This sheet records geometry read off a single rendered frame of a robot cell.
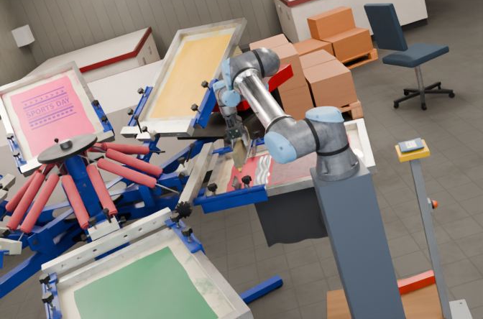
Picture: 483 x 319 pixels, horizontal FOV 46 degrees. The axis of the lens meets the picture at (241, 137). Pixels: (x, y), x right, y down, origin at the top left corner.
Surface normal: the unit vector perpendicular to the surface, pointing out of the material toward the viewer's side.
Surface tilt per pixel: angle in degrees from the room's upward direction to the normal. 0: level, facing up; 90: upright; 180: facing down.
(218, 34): 32
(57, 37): 90
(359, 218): 90
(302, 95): 90
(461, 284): 0
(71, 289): 0
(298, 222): 98
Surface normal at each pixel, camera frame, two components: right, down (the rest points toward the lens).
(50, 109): -0.04, -0.65
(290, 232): -0.07, 0.43
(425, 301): -0.29, -0.90
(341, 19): 0.22, 0.27
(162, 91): -0.55, -0.53
